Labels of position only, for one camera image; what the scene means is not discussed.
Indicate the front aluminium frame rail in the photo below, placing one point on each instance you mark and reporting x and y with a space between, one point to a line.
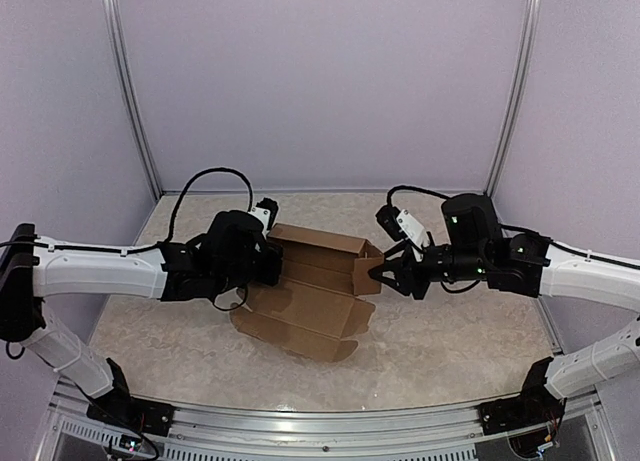
445 432

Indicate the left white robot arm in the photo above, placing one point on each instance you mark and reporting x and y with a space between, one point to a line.
35 267

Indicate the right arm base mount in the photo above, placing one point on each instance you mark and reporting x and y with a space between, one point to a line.
533 405

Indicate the brown cardboard box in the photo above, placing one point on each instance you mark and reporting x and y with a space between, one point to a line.
318 308

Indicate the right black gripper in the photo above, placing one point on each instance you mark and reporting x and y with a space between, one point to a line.
415 283

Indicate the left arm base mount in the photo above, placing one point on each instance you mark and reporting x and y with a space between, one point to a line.
118 407

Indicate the right aluminium corner post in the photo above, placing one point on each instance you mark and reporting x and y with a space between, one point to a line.
516 95

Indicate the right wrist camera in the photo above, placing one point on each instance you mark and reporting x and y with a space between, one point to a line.
400 225

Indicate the aluminium corner post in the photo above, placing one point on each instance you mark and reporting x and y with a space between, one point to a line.
117 42
516 95

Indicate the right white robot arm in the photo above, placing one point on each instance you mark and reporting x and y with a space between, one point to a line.
520 261

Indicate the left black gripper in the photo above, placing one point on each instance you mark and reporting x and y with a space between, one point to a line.
271 275

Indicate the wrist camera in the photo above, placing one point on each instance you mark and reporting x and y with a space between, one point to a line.
400 225
265 211

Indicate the left aluminium corner post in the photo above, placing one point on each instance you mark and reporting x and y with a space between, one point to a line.
117 42

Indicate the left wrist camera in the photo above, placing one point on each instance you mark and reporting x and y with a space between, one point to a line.
265 211

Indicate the small circuit board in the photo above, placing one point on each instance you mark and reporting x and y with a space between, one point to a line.
123 444

